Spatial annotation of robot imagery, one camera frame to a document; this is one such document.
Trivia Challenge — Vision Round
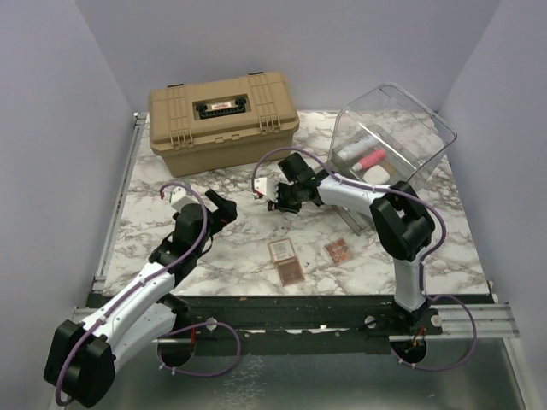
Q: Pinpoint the white spray bottle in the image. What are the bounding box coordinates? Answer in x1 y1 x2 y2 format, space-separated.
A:
338 137 378 161

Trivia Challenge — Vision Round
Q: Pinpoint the tan plastic toolbox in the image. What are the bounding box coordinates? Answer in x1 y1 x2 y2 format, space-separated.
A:
148 72 300 177

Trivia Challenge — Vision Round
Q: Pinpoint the white egg-shaped sponge case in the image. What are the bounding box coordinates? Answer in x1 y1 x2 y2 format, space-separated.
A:
362 165 391 185

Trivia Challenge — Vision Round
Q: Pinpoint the clear acrylic makeup organizer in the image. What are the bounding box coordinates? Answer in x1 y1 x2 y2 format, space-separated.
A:
328 82 458 236

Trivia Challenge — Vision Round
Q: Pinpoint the pink tube with white cap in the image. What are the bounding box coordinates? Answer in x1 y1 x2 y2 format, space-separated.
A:
351 149 386 172

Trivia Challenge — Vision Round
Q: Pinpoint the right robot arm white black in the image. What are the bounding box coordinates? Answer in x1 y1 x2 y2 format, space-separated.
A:
255 153 435 334

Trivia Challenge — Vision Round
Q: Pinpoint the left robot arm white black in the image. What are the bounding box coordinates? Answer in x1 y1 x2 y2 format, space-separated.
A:
44 183 238 408

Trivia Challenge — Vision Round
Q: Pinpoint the labelled compact box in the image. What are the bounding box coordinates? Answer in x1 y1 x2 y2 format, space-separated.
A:
268 238 296 263

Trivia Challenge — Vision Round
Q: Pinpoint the rose gold clear compact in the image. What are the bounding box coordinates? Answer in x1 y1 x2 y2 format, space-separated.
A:
276 258 304 286

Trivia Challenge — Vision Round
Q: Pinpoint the orange eyeshadow palette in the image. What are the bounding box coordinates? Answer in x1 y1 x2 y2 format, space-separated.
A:
324 238 354 266

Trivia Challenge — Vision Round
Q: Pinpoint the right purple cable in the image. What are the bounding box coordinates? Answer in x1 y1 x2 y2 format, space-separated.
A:
250 147 478 372

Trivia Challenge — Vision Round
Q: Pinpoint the purple cable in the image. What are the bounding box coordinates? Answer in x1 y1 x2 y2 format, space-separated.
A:
250 147 478 372
54 181 241 406

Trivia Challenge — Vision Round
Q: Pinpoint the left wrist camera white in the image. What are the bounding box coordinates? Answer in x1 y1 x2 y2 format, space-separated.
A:
160 183 198 212

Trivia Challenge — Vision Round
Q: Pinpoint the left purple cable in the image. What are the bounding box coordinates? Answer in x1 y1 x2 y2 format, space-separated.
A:
54 181 241 406

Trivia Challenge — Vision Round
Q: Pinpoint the aluminium frame rail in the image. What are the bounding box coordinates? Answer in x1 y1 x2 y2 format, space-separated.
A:
91 113 148 294

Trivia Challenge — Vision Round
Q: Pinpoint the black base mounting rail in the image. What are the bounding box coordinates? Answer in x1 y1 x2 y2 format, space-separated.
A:
140 292 454 356

